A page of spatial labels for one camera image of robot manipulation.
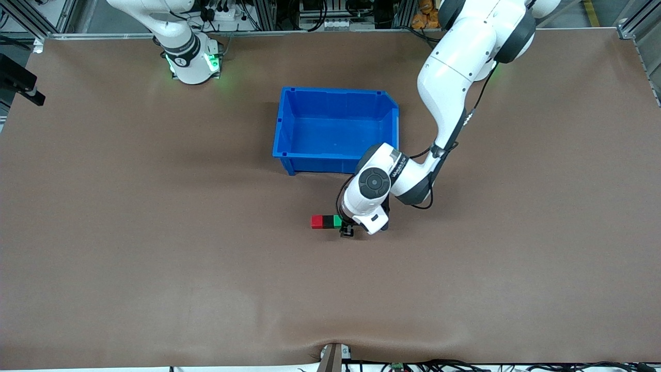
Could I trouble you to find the blue plastic storage bin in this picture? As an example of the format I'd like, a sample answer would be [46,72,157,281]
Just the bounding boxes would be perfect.
[272,86,401,177]

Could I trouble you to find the white power strip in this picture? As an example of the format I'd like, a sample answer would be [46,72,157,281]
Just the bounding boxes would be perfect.
[206,5,244,22]

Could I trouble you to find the orange snack bags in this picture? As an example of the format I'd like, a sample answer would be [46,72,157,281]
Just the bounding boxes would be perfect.
[412,0,439,29]

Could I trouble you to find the aluminium frame post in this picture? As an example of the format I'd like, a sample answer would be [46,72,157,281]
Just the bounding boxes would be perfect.
[0,0,78,38]
[617,0,661,41]

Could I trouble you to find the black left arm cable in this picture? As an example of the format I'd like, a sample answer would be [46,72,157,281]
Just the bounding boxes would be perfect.
[337,62,499,219]

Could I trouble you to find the aluminium table edge rail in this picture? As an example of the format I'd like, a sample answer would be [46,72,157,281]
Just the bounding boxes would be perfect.
[45,30,439,40]

